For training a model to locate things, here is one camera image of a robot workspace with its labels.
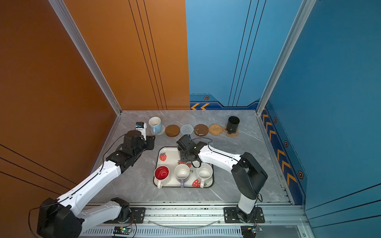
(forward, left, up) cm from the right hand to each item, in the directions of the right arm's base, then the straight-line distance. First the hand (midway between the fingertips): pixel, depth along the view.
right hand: (183, 156), depth 87 cm
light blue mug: (+22, +20, +4) cm, 30 cm away
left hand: (+6, +17, +13) cm, 22 cm away
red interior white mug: (-9, +13, -5) cm, 17 cm away
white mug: (-8, -13, -5) cm, 16 cm away
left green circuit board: (-35, +28, -8) cm, 46 cm away
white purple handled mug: (-7, +1, -5) cm, 9 cm away
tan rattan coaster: (+26, -22, -6) cm, 34 cm away
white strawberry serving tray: (+3, +10, -6) cm, 12 cm away
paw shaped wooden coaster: (+20, -33, -6) cm, 39 cm away
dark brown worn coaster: (+25, -11, -6) cm, 28 cm away
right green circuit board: (-35, -33, -10) cm, 49 cm away
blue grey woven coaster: (+26, 0, -6) cm, 26 cm away
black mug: (+24, -33, +1) cm, 41 cm away
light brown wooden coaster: (+25, +10, -7) cm, 28 cm away
